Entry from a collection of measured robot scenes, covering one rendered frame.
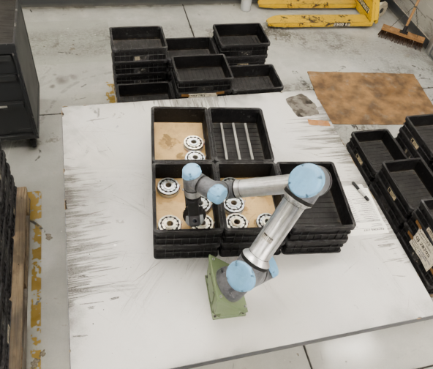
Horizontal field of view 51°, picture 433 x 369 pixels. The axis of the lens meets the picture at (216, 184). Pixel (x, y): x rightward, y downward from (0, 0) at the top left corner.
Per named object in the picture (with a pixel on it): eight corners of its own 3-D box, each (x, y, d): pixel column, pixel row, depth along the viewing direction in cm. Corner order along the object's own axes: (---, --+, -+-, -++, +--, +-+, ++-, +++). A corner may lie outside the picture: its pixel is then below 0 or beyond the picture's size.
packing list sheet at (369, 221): (392, 232, 232) (393, 231, 232) (351, 238, 227) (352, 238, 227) (364, 183, 253) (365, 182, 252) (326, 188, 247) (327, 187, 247)
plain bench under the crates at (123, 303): (381, 367, 258) (440, 314, 205) (90, 433, 222) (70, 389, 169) (289, 161, 356) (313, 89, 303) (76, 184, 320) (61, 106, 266)
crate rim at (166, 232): (223, 233, 196) (224, 230, 194) (153, 236, 191) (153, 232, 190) (214, 165, 221) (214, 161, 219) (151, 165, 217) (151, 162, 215)
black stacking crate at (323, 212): (348, 241, 212) (356, 227, 204) (287, 243, 208) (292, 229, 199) (326, 177, 237) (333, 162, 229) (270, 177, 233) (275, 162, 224)
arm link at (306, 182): (257, 293, 177) (338, 176, 163) (241, 301, 164) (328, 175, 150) (233, 272, 181) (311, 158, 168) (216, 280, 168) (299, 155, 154)
